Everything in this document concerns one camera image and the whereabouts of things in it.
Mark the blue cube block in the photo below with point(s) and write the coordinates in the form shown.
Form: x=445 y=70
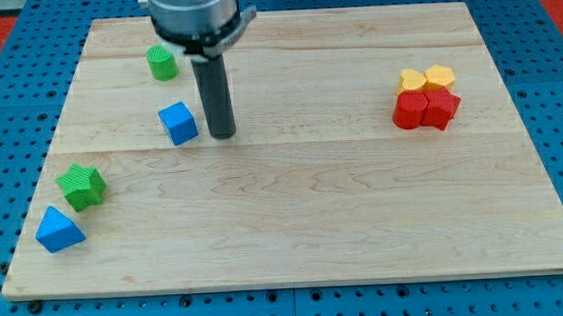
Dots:
x=179 y=123

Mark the red cylinder block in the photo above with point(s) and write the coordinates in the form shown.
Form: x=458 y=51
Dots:
x=409 y=109

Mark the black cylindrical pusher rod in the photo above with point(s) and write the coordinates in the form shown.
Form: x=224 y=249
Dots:
x=210 y=77

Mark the yellow heart block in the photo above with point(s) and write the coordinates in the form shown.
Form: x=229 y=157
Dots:
x=410 y=79

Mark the wooden board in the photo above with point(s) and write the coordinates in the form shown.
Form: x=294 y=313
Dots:
x=318 y=187

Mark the red star block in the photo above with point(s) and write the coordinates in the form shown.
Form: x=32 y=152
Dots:
x=441 y=108

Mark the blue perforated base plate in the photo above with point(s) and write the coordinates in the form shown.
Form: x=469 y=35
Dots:
x=37 y=65

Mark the green cylinder block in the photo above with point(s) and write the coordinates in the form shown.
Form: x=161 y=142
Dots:
x=162 y=64

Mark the green star block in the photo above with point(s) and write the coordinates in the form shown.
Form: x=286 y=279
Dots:
x=82 y=187

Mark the yellow hexagon block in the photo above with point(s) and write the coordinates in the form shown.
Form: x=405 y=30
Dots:
x=439 y=77

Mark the blue triangle block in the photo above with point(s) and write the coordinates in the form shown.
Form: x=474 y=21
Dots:
x=56 y=231

